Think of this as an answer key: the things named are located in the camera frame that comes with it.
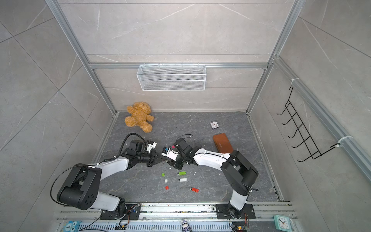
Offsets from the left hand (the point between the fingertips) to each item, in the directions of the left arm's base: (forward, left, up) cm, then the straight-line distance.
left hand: (167, 157), depth 85 cm
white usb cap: (-11, +1, -8) cm, 14 cm away
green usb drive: (-7, -9, -8) cm, 14 cm away
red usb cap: (-15, 0, -9) cm, 17 cm away
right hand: (-1, -3, -4) cm, 5 cm away
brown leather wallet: (+13, -37, -8) cm, 40 cm away
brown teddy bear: (+39, +23, 0) cm, 45 cm away
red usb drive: (-16, -16, -9) cm, 24 cm away
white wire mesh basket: (+51, -2, +21) cm, 55 cm away
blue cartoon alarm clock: (-32, +45, -6) cm, 55 cm away
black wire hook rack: (-6, -67, +22) cm, 71 cm away
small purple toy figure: (-34, -10, -5) cm, 36 cm away
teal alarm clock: (-34, -58, -6) cm, 67 cm away
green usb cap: (-7, +3, -8) cm, 11 cm away
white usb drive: (-11, -9, -8) cm, 16 cm away
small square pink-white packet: (+30, -34, -7) cm, 46 cm away
